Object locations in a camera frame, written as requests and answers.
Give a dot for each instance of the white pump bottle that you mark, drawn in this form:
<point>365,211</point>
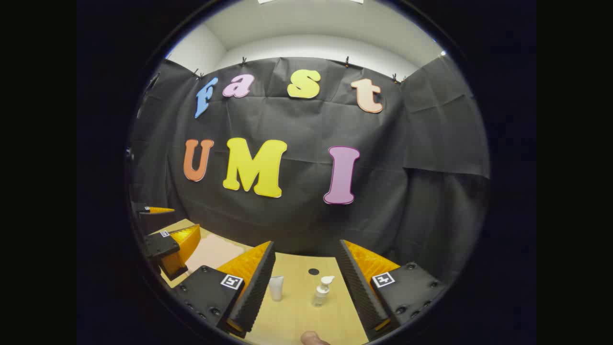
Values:
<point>322,294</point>

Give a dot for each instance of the pink suitcase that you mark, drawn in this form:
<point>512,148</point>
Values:
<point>213,251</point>

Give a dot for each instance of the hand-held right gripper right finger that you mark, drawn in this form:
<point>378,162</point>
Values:
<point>359,292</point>

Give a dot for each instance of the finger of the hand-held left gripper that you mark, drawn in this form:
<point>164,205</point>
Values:
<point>160,244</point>
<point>143,210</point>

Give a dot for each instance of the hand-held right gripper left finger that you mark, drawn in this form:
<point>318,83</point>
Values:
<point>258,287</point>

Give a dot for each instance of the black backdrop cloth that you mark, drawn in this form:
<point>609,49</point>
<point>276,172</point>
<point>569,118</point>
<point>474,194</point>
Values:
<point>306,215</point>

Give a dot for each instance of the white cream tube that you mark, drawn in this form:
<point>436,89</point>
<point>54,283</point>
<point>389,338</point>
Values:
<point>276,289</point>

